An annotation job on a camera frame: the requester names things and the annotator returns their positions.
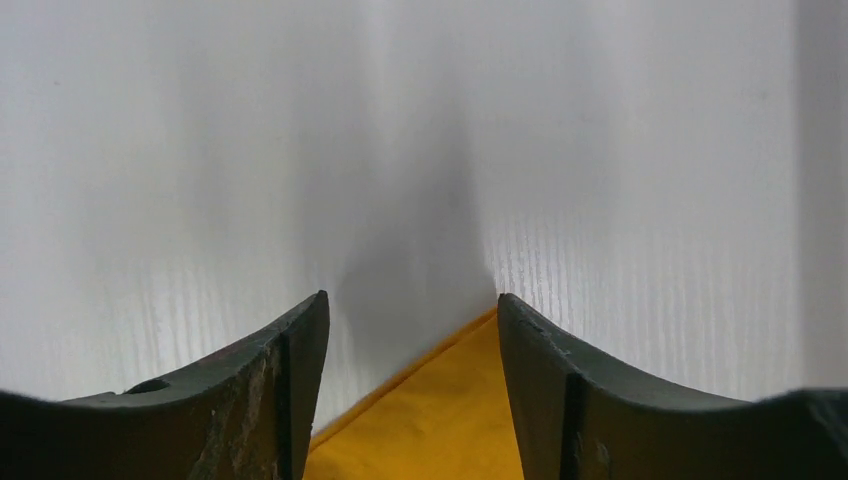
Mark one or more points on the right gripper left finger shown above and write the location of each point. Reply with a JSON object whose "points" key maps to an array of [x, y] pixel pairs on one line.
{"points": [[245, 411]]}

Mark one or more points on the orange t-shirt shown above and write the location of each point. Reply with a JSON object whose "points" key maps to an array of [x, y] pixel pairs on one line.
{"points": [[446, 416]]}

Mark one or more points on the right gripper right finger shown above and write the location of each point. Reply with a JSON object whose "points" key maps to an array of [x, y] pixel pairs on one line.
{"points": [[580, 413]]}

